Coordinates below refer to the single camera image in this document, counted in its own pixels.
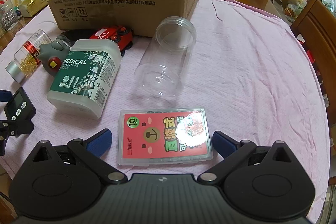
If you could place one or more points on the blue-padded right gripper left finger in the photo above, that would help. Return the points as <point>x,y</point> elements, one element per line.
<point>89,152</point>

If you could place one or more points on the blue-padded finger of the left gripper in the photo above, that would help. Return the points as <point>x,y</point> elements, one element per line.
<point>5,95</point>

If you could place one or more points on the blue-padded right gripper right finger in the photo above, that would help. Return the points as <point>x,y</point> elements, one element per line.
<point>233,152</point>

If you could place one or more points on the black digital timer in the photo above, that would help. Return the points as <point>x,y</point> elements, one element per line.
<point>20,107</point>

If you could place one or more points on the clear bottle with gold clips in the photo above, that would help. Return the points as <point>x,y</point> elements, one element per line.
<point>25,60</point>

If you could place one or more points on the red pen refill case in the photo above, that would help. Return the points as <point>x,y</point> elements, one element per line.
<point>164,136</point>

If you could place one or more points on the grey shark toy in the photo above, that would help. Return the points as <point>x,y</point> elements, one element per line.
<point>53,54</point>

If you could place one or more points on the white cotton swab box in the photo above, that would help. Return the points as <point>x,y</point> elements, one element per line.
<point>85,78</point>

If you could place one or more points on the clear plastic jar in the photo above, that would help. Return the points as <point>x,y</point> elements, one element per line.
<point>163,66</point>

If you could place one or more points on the red toy train car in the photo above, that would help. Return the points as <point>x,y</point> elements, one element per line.
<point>121,35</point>

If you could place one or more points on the plastic water bottle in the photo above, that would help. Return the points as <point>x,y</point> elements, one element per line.
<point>9,17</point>

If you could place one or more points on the pink table cloth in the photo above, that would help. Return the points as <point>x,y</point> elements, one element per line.
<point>247,70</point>

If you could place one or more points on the gold foil bag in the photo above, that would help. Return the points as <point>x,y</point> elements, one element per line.
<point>29,8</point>

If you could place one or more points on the wooden chair right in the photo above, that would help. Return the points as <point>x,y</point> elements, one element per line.
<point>316,25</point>

